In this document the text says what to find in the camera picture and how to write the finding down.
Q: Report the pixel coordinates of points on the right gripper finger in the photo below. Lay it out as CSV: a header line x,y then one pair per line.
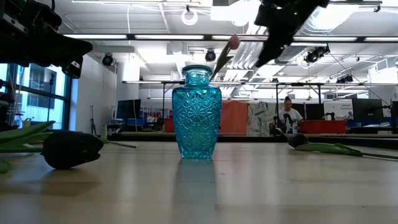
x,y
272,49

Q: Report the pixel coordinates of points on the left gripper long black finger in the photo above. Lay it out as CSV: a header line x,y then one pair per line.
x,y
77,48
73,68

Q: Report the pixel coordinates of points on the small dark tulip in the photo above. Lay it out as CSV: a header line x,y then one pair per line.
x,y
297,140

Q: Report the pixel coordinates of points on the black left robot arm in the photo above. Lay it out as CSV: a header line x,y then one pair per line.
x,y
28,14

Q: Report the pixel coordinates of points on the blue cut-glass vase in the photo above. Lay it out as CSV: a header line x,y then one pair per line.
x,y
196,118

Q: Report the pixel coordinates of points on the black ceiling spotlight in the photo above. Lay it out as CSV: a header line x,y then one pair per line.
x,y
315,55
210,56
107,59
345,79

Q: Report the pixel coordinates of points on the pink tulip with green stem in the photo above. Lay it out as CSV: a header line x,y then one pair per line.
x,y
234,42

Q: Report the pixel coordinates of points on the black tripod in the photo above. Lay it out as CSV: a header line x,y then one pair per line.
x,y
92,121

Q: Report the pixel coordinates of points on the black computer monitor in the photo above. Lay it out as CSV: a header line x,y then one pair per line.
x,y
128,109
367,109
314,111

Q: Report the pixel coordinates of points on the person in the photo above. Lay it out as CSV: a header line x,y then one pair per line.
x,y
289,116

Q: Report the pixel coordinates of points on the leaf-patterned white cloth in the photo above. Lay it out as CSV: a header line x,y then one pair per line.
x,y
259,119

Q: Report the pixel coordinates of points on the orange cloth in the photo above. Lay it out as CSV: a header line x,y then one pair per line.
x,y
234,117

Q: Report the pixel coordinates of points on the large dark tulip, green leaves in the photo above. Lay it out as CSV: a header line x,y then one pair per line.
x,y
71,149

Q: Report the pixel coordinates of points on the long ceiling light strip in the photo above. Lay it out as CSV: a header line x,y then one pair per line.
x,y
168,37

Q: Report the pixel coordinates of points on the large red plastic bin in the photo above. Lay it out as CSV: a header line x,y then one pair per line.
x,y
322,127

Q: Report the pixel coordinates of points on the small red bin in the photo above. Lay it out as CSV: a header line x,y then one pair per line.
x,y
168,125

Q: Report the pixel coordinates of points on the dark window frame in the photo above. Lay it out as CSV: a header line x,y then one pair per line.
x,y
66,102

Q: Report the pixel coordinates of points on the black metal gantry frame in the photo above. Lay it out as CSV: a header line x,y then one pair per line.
x,y
295,84

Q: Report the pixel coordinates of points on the black table edge frame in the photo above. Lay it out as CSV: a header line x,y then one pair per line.
x,y
248,138

